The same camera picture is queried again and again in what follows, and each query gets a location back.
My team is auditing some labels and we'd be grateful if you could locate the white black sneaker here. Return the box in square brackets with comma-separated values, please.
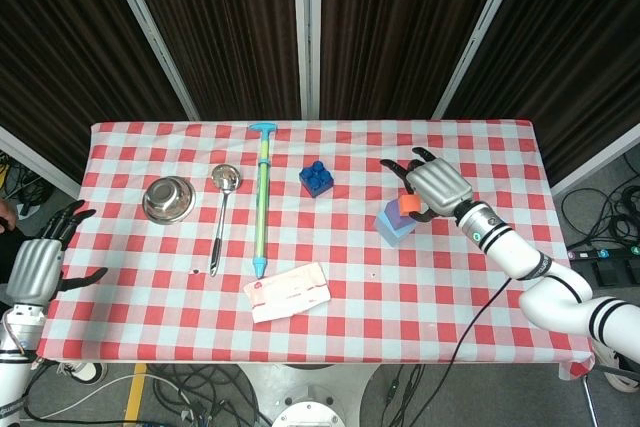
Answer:
[597, 341, 640, 393]

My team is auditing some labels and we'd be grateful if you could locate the large light blue cube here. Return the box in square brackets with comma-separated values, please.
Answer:
[375, 211, 417, 248]

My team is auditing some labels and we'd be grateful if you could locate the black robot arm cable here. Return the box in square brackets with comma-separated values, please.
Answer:
[439, 277, 512, 373]

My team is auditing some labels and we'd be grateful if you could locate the stainless steel ladle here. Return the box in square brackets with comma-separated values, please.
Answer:
[208, 163, 243, 278]

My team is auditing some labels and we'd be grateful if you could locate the stainless steel bowl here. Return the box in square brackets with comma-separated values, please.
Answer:
[141, 175, 197, 225]

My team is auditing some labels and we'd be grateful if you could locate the green blue toy water pump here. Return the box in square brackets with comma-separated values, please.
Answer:
[248, 122, 278, 279]

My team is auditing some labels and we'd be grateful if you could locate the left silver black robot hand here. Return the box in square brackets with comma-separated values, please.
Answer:
[5, 200, 109, 306]

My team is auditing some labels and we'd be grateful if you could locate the dark blue toy brick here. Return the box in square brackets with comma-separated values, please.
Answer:
[298, 159, 335, 198]

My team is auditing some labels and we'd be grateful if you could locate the bare person hand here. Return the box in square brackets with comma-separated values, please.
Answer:
[0, 198, 19, 234]

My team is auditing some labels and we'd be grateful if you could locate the pink white wet wipes pack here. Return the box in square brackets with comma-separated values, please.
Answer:
[243, 261, 333, 324]

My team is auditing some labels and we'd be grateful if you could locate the white partition post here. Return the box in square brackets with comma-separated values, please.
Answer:
[99, 0, 201, 122]
[0, 126, 81, 201]
[549, 121, 640, 198]
[432, 0, 531, 121]
[292, 0, 321, 121]

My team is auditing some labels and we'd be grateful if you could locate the white grey sneaker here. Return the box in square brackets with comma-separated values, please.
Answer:
[57, 360, 109, 387]

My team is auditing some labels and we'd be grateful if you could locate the black power strip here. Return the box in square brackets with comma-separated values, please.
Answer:
[567, 245, 640, 262]

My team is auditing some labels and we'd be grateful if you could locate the tangled black cable bundle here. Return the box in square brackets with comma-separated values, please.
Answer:
[147, 364, 274, 427]
[559, 154, 640, 251]

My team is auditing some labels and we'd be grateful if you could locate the black cable with inline switch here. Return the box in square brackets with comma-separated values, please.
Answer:
[384, 364, 426, 411]

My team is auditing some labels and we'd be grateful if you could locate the thin white cable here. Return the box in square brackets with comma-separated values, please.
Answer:
[24, 371, 144, 421]

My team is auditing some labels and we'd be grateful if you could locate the red white checkered tablecloth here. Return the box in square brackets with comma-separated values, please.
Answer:
[37, 119, 596, 381]

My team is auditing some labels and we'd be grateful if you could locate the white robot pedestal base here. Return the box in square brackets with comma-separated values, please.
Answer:
[239, 362, 381, 427]

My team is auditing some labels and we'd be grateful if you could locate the black foot pedal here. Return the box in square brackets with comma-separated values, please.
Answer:
[592, 261, 640, 289]

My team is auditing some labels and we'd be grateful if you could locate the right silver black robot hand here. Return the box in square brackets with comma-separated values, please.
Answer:
[379, 146, 475, 226]

